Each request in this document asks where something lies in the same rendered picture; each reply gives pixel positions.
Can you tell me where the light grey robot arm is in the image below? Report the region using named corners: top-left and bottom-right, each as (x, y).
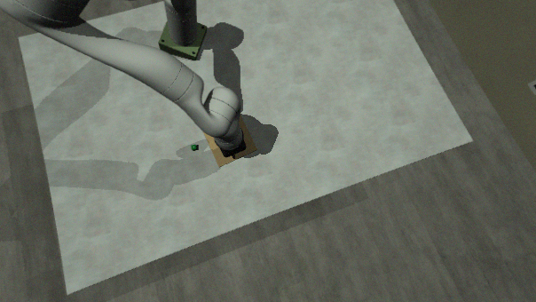
top-left (0, 0), bottom-right (241, 143)

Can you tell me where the tan square mat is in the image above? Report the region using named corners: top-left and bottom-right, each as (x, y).
top-left (203, 115), bottom-right (257, 167)

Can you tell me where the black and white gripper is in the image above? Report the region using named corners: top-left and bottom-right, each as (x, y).
top-left (214, 127), bottom-right (246, 157)

